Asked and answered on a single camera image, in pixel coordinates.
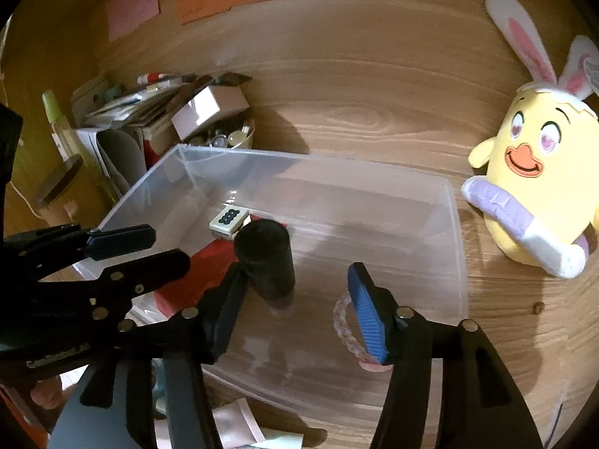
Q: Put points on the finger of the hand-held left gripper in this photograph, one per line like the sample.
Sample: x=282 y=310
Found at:
x=145 y=271
x=121 y=241

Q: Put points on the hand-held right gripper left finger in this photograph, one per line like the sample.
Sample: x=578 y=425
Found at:
x=224 y=311

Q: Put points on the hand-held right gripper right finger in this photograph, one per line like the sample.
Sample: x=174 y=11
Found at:
x=369 y=320

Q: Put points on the black cylinder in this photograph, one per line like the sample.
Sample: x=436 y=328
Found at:
x=264 y=257

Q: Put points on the clear plastic bin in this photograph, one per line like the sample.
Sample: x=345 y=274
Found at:
x=374 y=224

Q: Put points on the person's left hand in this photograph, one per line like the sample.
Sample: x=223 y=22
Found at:
x=44 y=393

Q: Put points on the red box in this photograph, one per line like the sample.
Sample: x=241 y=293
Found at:
x=196 y=276

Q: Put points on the round wooden lid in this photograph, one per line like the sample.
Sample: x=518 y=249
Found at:
x=58 y=180

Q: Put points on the white mahjong tile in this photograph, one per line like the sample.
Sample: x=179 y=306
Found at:
x=228 y=217

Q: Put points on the red carton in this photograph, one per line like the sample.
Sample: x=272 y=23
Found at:
x=157 y=147

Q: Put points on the pink paper sheet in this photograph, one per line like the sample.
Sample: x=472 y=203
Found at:
x=236 y=421

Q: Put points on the stack of books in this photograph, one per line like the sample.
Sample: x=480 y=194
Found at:
x=140 y=105

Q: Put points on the green capped bottle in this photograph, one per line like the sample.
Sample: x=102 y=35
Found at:
x=54 y=117

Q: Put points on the pale green paper sheet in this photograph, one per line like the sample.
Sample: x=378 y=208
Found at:
x=278 y=442

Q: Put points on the bowl of beads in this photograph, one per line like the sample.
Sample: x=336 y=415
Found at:
x=224 y=138

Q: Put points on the dark green container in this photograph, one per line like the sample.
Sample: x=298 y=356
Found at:
x=112 y=93

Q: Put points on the white folded card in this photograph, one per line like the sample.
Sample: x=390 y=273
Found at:
x=201 y=110

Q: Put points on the red white marker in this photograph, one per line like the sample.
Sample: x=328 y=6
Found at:
x=149 y=77

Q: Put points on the dark clip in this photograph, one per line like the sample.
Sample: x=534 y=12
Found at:
x=231 y=78

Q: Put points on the yellow chick plush toy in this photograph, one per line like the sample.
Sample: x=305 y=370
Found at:
x=538 y=173

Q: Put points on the pink paper note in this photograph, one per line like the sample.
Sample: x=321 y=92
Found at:
x=133 y=4

